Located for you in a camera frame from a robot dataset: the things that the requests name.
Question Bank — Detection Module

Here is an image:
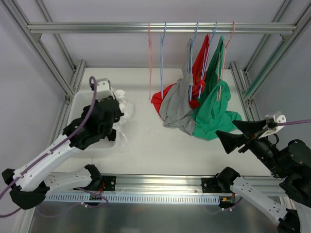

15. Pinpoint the pink hanger with green top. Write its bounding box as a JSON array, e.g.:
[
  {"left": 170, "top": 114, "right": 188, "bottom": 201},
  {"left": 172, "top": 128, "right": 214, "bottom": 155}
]
[{"left": 217, "top": 21, "right": 236, "bottom": 101}]

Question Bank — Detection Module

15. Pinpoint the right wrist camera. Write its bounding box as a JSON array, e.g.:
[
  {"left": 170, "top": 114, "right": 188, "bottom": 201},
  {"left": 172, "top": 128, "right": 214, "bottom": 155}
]
[{"left": 259, "top": 111, "right": 287, "bottom": 138}]

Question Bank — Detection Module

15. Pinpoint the blue wire hanger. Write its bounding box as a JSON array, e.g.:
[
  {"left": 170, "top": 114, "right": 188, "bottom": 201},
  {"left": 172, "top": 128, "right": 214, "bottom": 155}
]
[{"left": 160, "top": 22, "right": 167, "bottom": 99}]

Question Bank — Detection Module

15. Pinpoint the pink wire hanger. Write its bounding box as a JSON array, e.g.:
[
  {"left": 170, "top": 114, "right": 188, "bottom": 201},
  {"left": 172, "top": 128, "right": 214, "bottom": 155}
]
[{"left": 148, "top": 22, "right": 152, "bottom": 101}]

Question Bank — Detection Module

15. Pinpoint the black tank top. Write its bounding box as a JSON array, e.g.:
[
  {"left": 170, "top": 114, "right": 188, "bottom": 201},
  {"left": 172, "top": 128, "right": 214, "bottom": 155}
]
[{"left": 83, "top": 112, "right": 116, "bottom": 141}]

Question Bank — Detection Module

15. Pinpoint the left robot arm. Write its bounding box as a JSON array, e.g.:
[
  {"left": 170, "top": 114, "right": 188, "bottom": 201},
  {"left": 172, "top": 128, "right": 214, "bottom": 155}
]
[{"left": 2, "top": 96, "right": 124, "bottom": 210}]

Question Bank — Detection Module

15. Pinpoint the white perforated plastic basket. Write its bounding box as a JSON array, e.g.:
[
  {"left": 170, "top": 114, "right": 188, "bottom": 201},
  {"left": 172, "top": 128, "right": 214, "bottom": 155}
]
[{"left": 67, "top": 90, "right": 119, "bottom": 152}]

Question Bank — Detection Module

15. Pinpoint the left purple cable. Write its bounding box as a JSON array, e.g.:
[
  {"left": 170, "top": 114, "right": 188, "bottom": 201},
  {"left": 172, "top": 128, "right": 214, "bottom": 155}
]
[{"left": 0, "top": 76, "right": 98, "bottom": 218}]

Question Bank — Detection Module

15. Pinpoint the aluminium frame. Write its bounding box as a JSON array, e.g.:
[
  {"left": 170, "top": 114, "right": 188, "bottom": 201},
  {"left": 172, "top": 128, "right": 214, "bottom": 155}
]
[{"left": 0, "top": 0, "right": 311, "bottom": 108}]

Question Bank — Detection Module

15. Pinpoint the slotted cable duct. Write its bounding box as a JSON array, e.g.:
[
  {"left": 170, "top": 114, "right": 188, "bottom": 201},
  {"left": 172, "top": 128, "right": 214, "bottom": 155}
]
[{"left": 45, "top": 192, "right": 220, "bottom": 205}]

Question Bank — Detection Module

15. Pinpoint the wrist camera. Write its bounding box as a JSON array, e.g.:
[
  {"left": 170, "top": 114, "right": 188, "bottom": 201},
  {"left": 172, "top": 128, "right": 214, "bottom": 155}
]
[
  {"left": 259, "top": 111, "right": 287, "bottom": 138},
  {"left": 89, "top": 76, "right": 116, "bottom": 101}
]

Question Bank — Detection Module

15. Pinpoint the grey tank top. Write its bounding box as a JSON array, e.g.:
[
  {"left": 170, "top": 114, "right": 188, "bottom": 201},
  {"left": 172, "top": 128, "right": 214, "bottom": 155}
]
[{"left": 160, "top": 42, "right": 196, "bottom": 135}]

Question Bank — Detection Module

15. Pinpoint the blue hanger with grey top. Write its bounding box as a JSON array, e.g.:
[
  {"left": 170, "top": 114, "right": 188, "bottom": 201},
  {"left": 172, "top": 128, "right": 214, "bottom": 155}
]
[{"left": 188, "top": 21, "right": 199, "bottom": 101}]

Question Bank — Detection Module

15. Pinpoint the red tank top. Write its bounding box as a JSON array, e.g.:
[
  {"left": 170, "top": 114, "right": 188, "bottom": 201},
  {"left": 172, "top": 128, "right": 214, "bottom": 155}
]
[{"left": 151, "top": 34, "right": 209, "bottom": 115}]

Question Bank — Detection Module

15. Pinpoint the green tank top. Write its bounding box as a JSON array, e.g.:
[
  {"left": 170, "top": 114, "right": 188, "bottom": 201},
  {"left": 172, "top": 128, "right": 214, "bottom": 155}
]
[{"left": 192, "top": 36, "right": 242, "bottom": 140}]

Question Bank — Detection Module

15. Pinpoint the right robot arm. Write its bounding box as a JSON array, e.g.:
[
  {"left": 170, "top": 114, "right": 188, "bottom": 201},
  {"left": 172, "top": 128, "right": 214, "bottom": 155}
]
[{"left": 202, "top": 115, "right": 311, "bottom": 233}]

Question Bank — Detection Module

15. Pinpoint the blue hanger with red top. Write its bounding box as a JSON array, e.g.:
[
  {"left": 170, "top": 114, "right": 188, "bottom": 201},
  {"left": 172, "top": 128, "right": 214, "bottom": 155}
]
[{"left": 198, "top": 21, "right": 218, "bottom": 98}]

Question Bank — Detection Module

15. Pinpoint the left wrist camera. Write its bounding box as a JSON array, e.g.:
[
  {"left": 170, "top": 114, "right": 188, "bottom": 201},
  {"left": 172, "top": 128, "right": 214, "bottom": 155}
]
[{"left": 89, "top": 76, "right": 116, "bottom": 101}]

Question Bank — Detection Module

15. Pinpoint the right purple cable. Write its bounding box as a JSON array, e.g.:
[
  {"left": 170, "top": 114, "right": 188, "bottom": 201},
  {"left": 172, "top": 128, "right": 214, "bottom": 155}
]
[{"left": 272, "top": 118, "right": 311, "bottom": 127}]

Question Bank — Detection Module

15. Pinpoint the purple cable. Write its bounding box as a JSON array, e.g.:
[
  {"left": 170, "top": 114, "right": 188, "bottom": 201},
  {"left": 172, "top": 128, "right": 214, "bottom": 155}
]
[
  {"left": 0, "top": 76, "right": 98, "bottom": 218},
  {"left": 272, "top": 118, "right": 311, "bottom": 127}
]

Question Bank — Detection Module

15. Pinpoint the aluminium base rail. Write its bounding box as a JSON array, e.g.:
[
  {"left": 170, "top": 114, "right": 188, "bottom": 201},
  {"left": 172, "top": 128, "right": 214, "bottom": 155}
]
[{"left": 46, "top": 173, "right": 292, "bottom": 194}]

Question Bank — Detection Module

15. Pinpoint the white tank top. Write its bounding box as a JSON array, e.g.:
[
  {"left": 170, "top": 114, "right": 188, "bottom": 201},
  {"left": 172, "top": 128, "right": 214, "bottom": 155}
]
[{"left": 112, "top": 89, "right": 136, "bottom": 147}]

